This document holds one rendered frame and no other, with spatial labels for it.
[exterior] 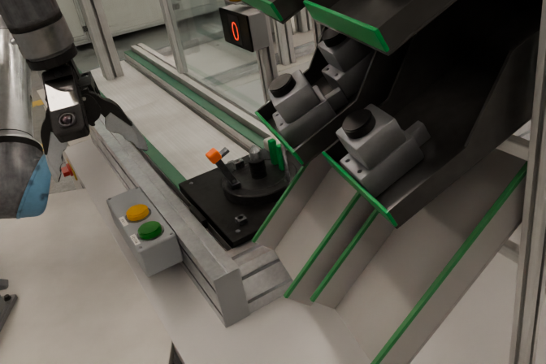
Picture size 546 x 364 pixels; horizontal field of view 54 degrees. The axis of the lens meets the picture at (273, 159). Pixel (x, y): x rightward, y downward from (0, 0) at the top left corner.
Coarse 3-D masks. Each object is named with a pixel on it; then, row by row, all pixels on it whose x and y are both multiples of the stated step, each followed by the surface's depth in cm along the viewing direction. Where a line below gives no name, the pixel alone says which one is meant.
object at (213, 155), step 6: (210, 150) 91; (216, 150) 90; (222, 150) 92; (228, 150) 92; (210, 156) 90; (216, 156) 90; (222, 156) 91; (216, 162) 91; (222, 162) 92; (222, 168) 92; (228, 174) 93; (228, 180) 95; (234, 180) 94
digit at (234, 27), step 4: (228, 16) 106; (232, 16) 104; (236, 16) 103; (228, 20) 107; (232, 20) 105; (236, 20) 103; (232, 24) 106; (236, 24) 104; (232, 28) 106; (236, 28) 105; (232, 32) 107; (236, 32) 105; (232, 36) 108; (236, 36) 106; (240, 36) 104; (232, 40) 109; (236, 40) 107; (240, 40) 105; (240, 44) 106
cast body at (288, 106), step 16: (288, 80) 58; (304, 80) 58; (272, 96) 60; (288, 96) 58; (304, 96) 58; (320, 96) 60; (336, 96) 61; (288, 112) 59; (304, 112) 59; (320, 112) 60; (288, 128) 60; (304, 128) 60; (288, 144) 61
